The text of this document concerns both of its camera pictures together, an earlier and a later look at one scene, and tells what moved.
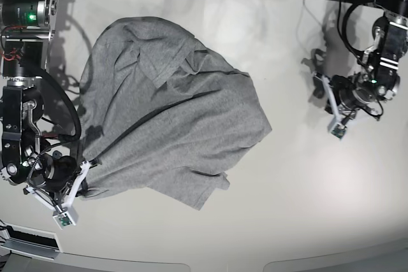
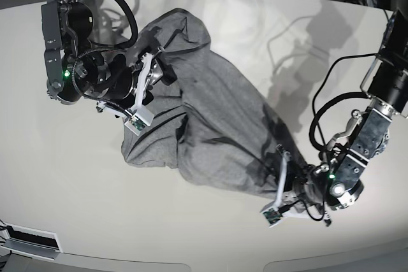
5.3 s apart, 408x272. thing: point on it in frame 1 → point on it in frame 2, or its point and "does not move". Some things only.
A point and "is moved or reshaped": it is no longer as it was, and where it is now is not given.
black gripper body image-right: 355,92 → 314,179
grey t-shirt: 163,116 is moved or reshaped
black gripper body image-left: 53,171 → 118,81
